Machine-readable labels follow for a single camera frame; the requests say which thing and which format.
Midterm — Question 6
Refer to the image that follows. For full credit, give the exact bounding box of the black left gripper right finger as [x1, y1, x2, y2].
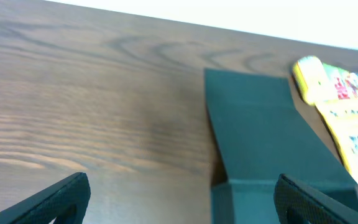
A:
[273, 174, 358, 224]

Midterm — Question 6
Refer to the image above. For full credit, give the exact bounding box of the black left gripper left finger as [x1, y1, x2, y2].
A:
[0, 172, 91, 224]

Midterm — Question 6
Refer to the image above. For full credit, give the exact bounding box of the black gift box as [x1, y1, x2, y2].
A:
[204, 69, 358, 223]

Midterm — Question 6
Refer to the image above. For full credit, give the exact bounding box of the green Haribo gummy bag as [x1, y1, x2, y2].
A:
[323, 63, 358, 100]

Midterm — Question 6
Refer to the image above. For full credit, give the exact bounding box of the yellow sunflower seed bag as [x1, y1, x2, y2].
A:
[315, 99, 358, 183]

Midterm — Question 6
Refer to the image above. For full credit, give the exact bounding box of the yellow can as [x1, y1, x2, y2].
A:
[292, 56, 334, 105]

